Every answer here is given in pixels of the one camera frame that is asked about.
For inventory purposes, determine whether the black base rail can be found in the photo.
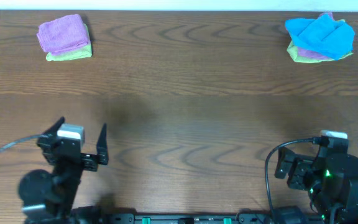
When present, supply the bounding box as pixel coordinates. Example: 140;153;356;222
70;205;323;224

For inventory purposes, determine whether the blue cloth on pile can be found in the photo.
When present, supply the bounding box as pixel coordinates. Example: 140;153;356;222
284;13;356;61

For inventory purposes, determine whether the pink cloth in pile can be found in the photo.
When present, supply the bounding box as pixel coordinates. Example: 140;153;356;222
298;12;334;60

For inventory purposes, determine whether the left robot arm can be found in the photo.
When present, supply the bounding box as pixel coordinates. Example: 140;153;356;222
18;117;109;223

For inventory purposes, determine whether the purple microfiber cloth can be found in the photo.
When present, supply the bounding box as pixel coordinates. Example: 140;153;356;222
37;14;91;55

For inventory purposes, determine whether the green cloth under pile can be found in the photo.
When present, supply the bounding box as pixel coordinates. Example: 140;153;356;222
287;19;354;64

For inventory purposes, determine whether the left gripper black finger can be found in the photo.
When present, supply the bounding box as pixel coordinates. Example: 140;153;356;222
44;116;65;136
96;123;108;155

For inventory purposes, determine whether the folded green cloth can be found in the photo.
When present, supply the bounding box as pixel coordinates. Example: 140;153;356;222
46;42;93;62

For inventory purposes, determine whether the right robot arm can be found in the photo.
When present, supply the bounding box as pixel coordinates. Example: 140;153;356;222
275;146;358;223

